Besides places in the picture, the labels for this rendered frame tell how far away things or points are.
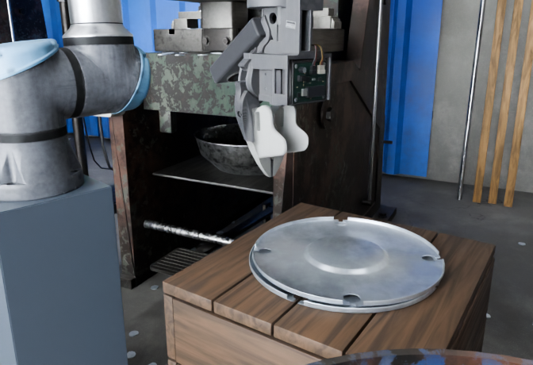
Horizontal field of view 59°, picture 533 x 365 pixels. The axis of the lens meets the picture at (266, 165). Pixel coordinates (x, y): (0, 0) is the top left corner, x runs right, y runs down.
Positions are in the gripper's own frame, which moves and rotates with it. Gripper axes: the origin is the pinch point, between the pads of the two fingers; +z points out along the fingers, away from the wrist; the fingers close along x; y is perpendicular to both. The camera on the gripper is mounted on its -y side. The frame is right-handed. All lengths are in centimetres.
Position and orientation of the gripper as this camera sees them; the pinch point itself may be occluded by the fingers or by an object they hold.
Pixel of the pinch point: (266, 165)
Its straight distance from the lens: 59.8
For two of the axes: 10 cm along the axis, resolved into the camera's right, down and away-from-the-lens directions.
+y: 6.7, 2.0, -7.2
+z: 0.0, 9.6, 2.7
